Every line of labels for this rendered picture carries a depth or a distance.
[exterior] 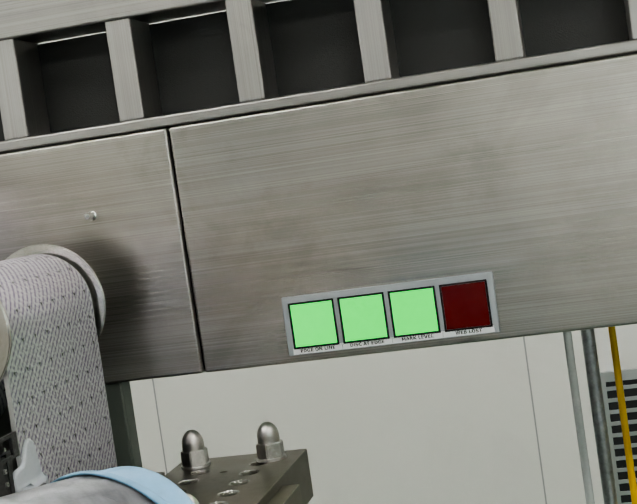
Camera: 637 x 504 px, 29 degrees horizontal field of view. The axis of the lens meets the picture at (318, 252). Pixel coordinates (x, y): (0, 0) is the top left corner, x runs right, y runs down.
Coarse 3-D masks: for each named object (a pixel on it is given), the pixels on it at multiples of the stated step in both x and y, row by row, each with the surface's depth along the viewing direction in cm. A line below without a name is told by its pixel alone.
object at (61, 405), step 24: (72, 360) 137; (96, 360) 143; (24, 384) 125; (48, 384) 130; (72, 384) 136; (96, 384) 143; (24, 408) 124; (48, 408) 130; (72, 408) 135; (96, 408) 142; (24, 432) 124; (48, 432) 129; (72, 432) 135; (96, 432) 141; (48, 456) 128; (72, 456) 134; (96, 456) 140; (48, 480) 127
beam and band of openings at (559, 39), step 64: (0, 0) 153; (64, 0) 152; (128, 0) 150; (192, 0) 148; (256, 0) 150; (320, 0) 153; (384, 0) 147; (448, 0) 150; (512, 0) 141; (576, 0) 147; (0, 64) 154; (64, 64) 160; (128, 64) 151; (192, 64) 157; (256, 64) 148; (320, 64) 153; (384, 64) 145; (448, 64) 150; (512, 64) 142; (0, 128) 162; (64, 128) 161; (128, 128) 151
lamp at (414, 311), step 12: (432, 288) 144; (396, 300) 145; (408, 300) 145; (420, 300) 145; (432, 300) 144; (396, 312) 145; (408, 312) 145; (420, 312) 145; (432, 312) 144; (396, 324) 145; (408, 324) 145; (420, 324) 145; (432, 324) 145
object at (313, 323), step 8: (304, 304) 147; (312, 304) 147; (320, 304) 147; (328, 304) 147; (296, 312) 148; (304, 312) 148; (312, 312) 147; (320, 312) 147; (328, 312) 147; (296, 320) 148; (304, 320) 148; (312, 320) 147; (320, 320) 147; (328, 320) 147; (296, 328) 148; (304, 328) 148; (312, 328) 147; (320, 328) 147; (328, 328) 147; (296, 336) 148; (304, 336) 148; (312, 336) 148; (320, 336) 147; (328, 336) 147; (296, 344) 148; (304, 344) 148; (312, 344) 148; (320, 344) 147
